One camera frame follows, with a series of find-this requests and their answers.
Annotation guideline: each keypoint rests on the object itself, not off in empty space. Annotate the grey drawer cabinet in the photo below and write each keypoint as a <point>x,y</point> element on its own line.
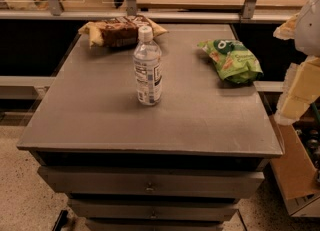
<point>91,117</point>

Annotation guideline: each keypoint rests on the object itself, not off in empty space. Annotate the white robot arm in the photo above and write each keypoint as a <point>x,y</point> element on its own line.
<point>307,31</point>

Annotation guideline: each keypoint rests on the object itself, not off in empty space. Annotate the clear plastic water bottle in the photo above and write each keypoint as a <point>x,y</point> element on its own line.
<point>147,67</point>

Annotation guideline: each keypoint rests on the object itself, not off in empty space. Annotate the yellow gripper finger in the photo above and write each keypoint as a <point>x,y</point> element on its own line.
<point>286,31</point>
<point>301,88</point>

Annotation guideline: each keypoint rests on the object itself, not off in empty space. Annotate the brown chip bag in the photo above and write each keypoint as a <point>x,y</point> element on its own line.
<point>119,31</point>

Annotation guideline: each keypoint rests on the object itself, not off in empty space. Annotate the green rice chip bag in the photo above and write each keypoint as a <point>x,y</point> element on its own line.
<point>232,60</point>

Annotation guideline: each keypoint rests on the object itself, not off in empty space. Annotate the drawer with knob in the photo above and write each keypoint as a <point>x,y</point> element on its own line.
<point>151,182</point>
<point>152,210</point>

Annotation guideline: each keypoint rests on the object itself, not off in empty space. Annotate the cardboard box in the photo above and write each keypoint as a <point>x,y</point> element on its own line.
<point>295,174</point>

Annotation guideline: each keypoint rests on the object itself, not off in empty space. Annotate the top drawer with knob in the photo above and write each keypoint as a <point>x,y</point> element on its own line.
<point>151,182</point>

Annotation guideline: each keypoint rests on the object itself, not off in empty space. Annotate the middle drawer with knob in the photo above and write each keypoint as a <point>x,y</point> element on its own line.
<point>152,210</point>

